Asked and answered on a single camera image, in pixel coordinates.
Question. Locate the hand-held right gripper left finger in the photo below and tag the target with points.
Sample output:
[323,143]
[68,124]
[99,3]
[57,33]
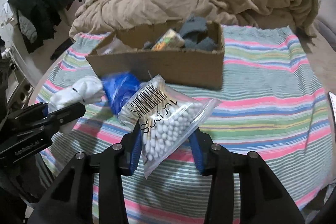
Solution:
[135,146]

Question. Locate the clear plastic wrapper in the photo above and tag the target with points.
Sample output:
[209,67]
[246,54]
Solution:
[115,45]

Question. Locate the white sock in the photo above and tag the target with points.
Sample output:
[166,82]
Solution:
[76,94]

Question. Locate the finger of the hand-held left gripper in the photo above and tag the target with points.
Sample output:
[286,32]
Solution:
[68,113]
[31,109]

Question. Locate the striped blanket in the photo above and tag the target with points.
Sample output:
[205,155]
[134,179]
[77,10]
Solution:
[262,87]

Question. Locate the white flat object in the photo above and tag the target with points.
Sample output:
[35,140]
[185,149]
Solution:
[332,111]

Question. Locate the clear bag of cotton swabs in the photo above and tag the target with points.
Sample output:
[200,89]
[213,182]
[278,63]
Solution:
[162,124]

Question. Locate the blue plastic bag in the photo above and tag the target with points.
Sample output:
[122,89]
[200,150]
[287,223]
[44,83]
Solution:
[119,90]

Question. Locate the grey padded garment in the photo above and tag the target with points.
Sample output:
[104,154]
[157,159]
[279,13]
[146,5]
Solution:
[27,27]

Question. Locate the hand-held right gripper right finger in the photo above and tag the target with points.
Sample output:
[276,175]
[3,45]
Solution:
[195,150]

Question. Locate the grey cloth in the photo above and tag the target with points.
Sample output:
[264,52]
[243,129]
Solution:
[199,32]

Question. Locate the colourful printed packet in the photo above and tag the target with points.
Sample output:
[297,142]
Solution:
[168,40]

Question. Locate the cardboard box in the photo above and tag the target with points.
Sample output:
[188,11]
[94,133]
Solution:
[162,66]

